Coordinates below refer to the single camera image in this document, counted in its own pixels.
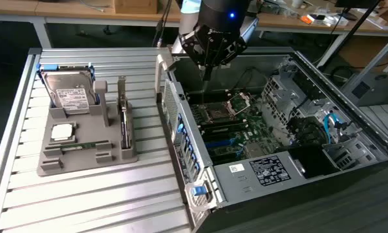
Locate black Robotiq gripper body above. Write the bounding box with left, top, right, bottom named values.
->
left=194, top=0, right=248, bottom=41

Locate Nvidia Quadro graphics card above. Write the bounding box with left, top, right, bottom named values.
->
left=117, top=76, right=133, bottom=149

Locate cluttered wooden desk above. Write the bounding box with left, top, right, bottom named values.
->
left=254, top=0, right=388, bottom=37

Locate metal socket cover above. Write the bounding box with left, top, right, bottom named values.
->
left=228, top=92, right=252, bottom=114

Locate brown cardboard box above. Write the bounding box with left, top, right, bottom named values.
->
left=113, top=0, right=158, bottom=15

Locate perforated metal drive cage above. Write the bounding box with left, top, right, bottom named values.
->
left=260, top=62, right=314, bottom=117

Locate CPU socket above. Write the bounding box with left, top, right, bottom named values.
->
left=206, top=103, right=237, bottom=121

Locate orange small box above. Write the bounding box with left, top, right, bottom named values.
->
left=301, top=14, right=325, bottom=25

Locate black expansion slot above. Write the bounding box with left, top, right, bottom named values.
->
left=198, top=122, right=248, bottom=133
left=209, top=152, right=242, bottom=164

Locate white small box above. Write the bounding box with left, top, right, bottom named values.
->
left=322, top=15, right=349, bottom=27

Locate green motherboard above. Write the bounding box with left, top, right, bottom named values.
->
left=189, top=91, right=284, bottom=166

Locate black slanted pole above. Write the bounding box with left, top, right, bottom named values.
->
left=316, top=0, right=385, bottom=72

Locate black monitor stand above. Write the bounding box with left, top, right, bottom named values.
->
left=334, top=0, right=358, bottom=20

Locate blue expansion slot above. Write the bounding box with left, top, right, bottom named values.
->
left=205, top=138, right=238, bottom=149

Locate grey chipset heat sink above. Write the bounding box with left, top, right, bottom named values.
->
left=244, top=142, right=269, bottom=158

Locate silver hard disk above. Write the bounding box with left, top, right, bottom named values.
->
left=40, top=69, right=94, bottom=115

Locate grey computer tower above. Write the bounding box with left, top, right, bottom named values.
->
left=341, top=71, right=388, bottom=107

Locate blue disk caddy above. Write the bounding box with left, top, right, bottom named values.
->
left=34, top=62, right=100, bottom=109

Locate grey plastic parts rack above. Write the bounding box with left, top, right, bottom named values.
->
left=36, top=80, right=140, bottom=177

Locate silver CPU chip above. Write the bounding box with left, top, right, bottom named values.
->
left=50, top=124, right=74, bottom=141

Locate grey power supply unit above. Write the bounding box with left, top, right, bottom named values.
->
left=213, top=150, right=308, bottom=203

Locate green RAM stick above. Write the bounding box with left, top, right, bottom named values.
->
left=44, top=142, right=110, bottom=150

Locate metal disk bay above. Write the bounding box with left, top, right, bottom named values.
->
left=321, top=134, right=370, bottom=170

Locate wooden desk with box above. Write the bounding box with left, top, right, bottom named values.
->
left=0, top=0, right=181, bottom=49

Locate blue case release latch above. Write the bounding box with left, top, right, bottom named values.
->
left=190, top=185, right=208, bottom=196

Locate open black PC case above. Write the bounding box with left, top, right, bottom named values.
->
left=154, top=47, right=388, bottom=233

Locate black looped wire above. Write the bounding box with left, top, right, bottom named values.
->
left=236, top=67, right=268, bottom=91

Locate black hanging cable with plug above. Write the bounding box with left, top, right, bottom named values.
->
left=153, top=0, right=172, bottom=48

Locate grey cable on desk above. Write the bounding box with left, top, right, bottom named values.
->
left=78, top=0, right=106, bottom=12

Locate black wire bundle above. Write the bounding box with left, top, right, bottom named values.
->
left=285, top=116, right=326, bottom=146

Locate blue SATA wire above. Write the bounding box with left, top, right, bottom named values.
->
left=322, top=110, right=345, bottom=144

